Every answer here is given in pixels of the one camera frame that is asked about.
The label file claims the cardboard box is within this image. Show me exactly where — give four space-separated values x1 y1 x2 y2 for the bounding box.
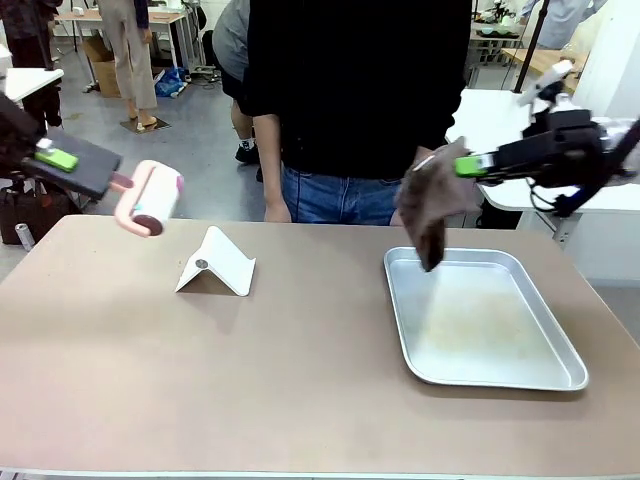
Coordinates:
82 35 122 99

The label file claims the white folded roller stand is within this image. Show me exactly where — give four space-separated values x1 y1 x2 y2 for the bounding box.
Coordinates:
174 225 257 298

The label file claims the person's right forearm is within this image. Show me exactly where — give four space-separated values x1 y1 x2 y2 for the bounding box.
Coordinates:
252 113 284 209

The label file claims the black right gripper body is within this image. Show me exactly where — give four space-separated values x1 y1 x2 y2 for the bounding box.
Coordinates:
523 109 609 186

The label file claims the silver metal tray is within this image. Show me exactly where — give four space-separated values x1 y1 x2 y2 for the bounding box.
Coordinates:
383 246 590 391

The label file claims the blue plastic bag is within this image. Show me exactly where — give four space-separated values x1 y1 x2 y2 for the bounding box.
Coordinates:
153 67 190 99

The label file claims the person in light blue shirt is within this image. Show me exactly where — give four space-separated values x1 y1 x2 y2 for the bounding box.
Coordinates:
519 0 609 51

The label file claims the person in dark clothes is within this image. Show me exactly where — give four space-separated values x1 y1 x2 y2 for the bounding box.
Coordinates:
0 0 64 129

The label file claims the pink lint roller black handle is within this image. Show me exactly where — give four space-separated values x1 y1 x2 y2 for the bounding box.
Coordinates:
22 128 184 239

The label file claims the brown bag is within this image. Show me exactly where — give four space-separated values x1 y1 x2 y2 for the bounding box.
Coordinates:
0 185 70 246

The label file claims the person's right hand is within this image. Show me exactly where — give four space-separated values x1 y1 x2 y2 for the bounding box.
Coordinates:
263 198 293 224

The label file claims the black stand pole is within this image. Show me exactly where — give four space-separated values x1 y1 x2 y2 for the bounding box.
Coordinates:
513 0 551 95

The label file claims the wooden workbench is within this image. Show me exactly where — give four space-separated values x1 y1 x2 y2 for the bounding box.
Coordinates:
501 47 590 94

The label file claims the person in beige trousers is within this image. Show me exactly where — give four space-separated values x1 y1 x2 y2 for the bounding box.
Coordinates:
97 0 159 127

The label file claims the small white side table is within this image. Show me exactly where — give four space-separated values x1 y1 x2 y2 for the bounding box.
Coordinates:
3 67 65 104

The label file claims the flat floor plate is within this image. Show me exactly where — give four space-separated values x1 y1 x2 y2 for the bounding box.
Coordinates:
119 115 172 134

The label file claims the wooden top background desk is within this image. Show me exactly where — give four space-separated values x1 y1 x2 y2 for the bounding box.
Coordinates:
53 9 190 76

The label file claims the person in black sweater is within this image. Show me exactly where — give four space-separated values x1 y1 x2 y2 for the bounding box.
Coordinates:
243 0 474 226

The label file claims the brown microfibre cloth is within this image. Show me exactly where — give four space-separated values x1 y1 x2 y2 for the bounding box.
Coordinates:
393 136 482 274

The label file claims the large white side table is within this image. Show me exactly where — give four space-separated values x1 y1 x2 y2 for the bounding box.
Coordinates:
457 88 640 236

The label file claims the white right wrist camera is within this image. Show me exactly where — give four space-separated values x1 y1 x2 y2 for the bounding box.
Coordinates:
516 59 575 114

